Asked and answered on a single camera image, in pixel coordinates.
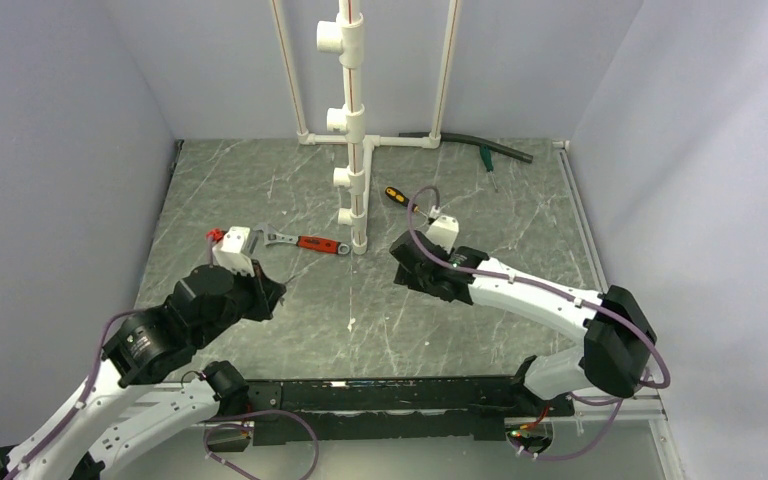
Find black hose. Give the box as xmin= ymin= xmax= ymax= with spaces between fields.
xmin=398 ymin=131 xmax=534 ymax=165

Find red handled adjustable wrench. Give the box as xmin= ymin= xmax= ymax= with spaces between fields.
xmin=251 ymin=223 xmax=352 ymax=255

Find yellow black screwdriver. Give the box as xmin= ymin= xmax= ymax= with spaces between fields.
xmin=384 ymin=186 xmax=433 ymax=224

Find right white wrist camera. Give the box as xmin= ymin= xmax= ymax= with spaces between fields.
xmin=425 ymin=207 xmax=460 ymax=254

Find green screwdriver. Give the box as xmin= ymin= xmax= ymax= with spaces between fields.
xmin=479 ymin=145 xmax=499 ymax=193

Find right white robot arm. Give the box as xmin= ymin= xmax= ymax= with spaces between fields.
xmin=389 ymin=232 xmax=656 ymax=415

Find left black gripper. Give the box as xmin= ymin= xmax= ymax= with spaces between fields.
xmin=194 ymin=256 xmax=286 ymax=348

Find aluminium frame rail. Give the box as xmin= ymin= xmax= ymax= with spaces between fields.
xmin=117 ymin=382 xmax=685 ymax=479

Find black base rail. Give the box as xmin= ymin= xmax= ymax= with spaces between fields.
xmin=214 ymin=375 xmax=575 ymax=446

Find white PVC pipe frame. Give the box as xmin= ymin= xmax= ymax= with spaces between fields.
xmin=269 ymin=0 xmax=461 ymax=255

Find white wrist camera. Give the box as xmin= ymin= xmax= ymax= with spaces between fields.
xmin=206 ymin=226 xmax=254 ymax=276
xmin=425 ymin=207 xmax=460 ymax=254

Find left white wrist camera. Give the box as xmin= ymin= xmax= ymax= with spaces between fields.
xmin=206 ymin=226 xmax=254 ymax=276

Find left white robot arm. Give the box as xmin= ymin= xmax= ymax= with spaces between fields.
xmin=0 ymin=263 xmax=287 ymax=479

